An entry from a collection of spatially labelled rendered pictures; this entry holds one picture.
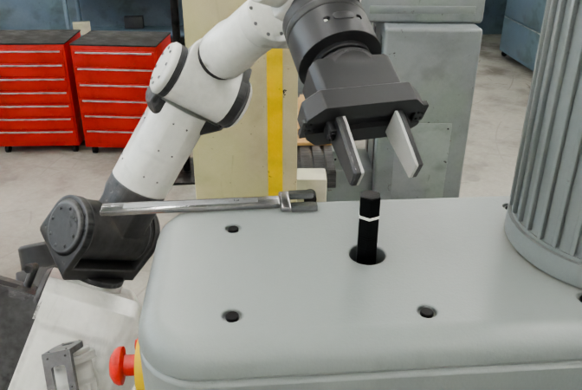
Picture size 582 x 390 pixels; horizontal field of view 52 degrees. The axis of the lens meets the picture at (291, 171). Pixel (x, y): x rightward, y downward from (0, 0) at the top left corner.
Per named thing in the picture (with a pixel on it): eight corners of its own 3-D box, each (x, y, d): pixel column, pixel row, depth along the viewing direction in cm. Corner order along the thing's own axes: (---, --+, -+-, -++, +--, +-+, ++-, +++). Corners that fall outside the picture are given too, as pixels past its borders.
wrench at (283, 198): (98, 221, 66) (97, 215, 66) (104, 204, 70) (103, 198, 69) (317, 211, 68) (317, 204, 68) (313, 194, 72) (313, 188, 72)
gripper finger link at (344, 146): (357, 189, 54) (336, 135, 58) (366, 169, 52) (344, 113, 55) (340, 191, 54) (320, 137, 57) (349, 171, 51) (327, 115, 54)
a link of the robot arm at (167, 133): (241, 70, 95) (174, 186, 100) (167, 29, 90) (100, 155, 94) (259, 90, 85) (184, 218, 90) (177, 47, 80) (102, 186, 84)
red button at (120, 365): (109, 394, 63) (104, 365, 62) (116, 367, 67) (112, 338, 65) (140, 393, 64) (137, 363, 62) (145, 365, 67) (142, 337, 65)
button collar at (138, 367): (138, 406, 63) (131, 363, 60) (145, 365, 68) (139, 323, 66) (157, 406, 63) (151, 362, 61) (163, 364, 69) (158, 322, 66)
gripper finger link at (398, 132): (418, 162, 53) (393, 108, 56) (407, 182, 56) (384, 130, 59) (434, 159, 54) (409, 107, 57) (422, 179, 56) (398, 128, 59)
